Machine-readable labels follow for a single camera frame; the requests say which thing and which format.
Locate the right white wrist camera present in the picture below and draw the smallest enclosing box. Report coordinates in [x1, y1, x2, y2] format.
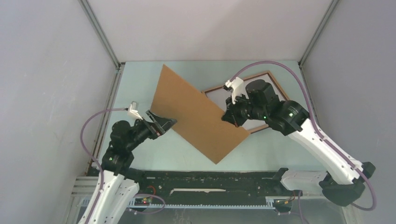
[223, 77, 244, 104]

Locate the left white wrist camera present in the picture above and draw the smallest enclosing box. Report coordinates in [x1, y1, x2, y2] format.
[127, 101, 143, 120]

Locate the aluminium rail frame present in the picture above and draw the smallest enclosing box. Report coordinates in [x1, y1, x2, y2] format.
[63, 176, 354, 224]

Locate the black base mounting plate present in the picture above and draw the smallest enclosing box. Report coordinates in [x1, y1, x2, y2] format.
[127, 168, 298, 207]

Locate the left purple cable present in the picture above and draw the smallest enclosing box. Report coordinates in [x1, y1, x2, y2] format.
[80, 107, 166, 224]

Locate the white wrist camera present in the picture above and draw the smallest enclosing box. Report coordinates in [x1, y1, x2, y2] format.
[223, 77, 244, 104]
[127, 101, 143, 120]

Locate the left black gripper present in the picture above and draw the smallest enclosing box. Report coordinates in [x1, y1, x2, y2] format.
[126, 110, 177, 151]

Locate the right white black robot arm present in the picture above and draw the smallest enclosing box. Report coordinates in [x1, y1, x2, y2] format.
[221, 78, 375, 207]

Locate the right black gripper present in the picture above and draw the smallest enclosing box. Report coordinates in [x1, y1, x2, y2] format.
[223, 91, 268, 127]

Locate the brown backing board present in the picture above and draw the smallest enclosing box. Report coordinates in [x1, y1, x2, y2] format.
[150, 65, 250, 164]

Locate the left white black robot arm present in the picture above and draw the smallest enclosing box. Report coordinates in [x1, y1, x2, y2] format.
[79, 109, 177, 224]

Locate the wooden picture frame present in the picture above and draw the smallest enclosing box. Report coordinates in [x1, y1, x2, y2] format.
[201, 70, 291, 134]

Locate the small green circuit board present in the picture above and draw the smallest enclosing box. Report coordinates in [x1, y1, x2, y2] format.
[134, 198, 152, 206]

